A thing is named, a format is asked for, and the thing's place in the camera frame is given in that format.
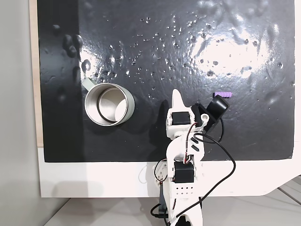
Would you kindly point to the purple pen grip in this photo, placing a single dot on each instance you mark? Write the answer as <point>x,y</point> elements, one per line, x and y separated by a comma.
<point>223,94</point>

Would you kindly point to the grey-green steel mug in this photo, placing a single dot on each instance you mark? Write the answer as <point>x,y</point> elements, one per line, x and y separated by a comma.
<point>128,103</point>

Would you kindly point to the black mat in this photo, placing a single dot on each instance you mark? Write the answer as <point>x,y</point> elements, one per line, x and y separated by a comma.
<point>152,58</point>

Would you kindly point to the black oval camera box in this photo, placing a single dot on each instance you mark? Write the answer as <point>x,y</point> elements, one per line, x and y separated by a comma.
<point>217,107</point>

